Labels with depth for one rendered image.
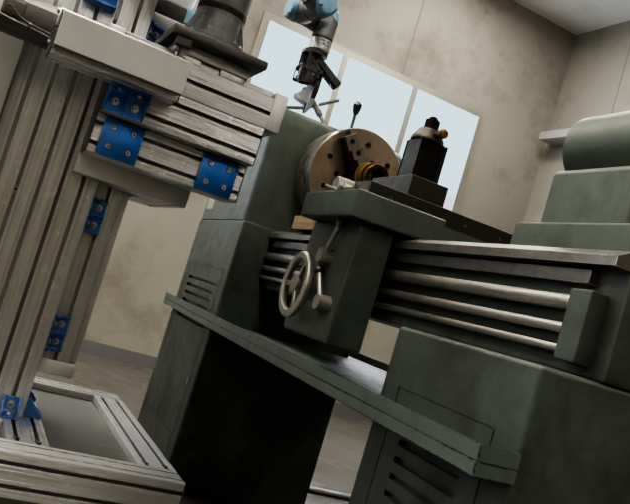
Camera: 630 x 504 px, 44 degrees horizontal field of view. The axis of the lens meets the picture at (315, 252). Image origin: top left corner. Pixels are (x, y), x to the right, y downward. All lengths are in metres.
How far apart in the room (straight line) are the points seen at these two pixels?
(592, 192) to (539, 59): 5.10
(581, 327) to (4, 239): 1.28
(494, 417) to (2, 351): 1.19
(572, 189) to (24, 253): 1.20
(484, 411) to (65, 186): 1.15
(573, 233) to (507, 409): 0.35
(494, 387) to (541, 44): 5.46
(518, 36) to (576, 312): 5.27
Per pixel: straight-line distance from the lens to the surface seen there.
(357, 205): 1.57
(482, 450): 1.03
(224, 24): 1.82
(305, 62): 2.71
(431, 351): 1.28
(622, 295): 1.14
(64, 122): 1.91
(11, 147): 1.89
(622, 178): 1.32
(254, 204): 2.43
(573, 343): 1.14
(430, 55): 5.85
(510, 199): 6.17
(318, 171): 2.34
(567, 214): 1.38
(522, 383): 1.08
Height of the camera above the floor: 0.66
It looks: 4 degrees up
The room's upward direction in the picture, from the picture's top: 17 degrees clockwise
